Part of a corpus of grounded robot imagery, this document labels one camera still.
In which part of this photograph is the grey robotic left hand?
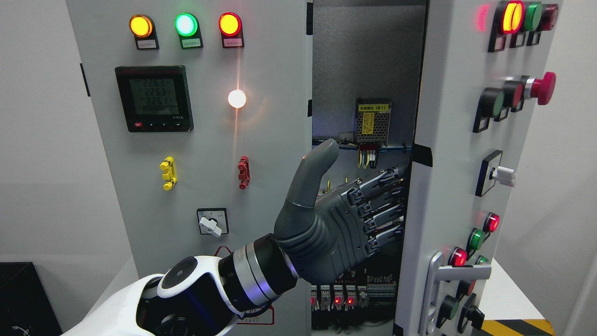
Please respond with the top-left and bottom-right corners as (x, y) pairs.
(274, 140), (406, 285)

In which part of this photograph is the grey cabinet door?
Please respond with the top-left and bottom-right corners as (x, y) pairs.
(67, 0), (312, 336)
(394, 0), (563, 336)

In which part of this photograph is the red indicator lamp left door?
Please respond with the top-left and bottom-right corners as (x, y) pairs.
(218, 12), (244, 49)

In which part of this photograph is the green indicator lamp left door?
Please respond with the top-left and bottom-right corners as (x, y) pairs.
(174, 12), (203, 49)

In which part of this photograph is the yellow indicator lamp left door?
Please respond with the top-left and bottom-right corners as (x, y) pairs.
(129, 14), (159, 50)

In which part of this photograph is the relay terminal block row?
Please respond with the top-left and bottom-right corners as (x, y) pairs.
(311, 267), (397, 311)

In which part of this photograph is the red electric hazard sticker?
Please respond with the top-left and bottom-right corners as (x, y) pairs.
(218, 243), (278, 324)

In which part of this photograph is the perforated metal power supply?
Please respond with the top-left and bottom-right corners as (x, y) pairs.
(354, 98), (392, 144)

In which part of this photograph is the black digital power meter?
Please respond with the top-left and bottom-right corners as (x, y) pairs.
(115, 64), (194, 133)

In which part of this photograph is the red mushroom emergency button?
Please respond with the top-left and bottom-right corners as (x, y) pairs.
(521, 71), (556, 105)

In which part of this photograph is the red terminal post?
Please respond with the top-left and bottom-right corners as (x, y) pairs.
(237, 155), (251, 190)

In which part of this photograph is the white rotary selector switch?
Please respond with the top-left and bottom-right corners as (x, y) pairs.
(196, 208), (229, 238)

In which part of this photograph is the silver door handle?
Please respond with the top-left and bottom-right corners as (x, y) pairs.
(418, 252), (491, 336)

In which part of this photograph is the yellow terminal post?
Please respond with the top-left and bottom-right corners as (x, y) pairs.
(160, 156), (177, 191)

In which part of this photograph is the white selector switch right door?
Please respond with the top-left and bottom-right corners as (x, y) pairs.
(475, 150), (516, 196)

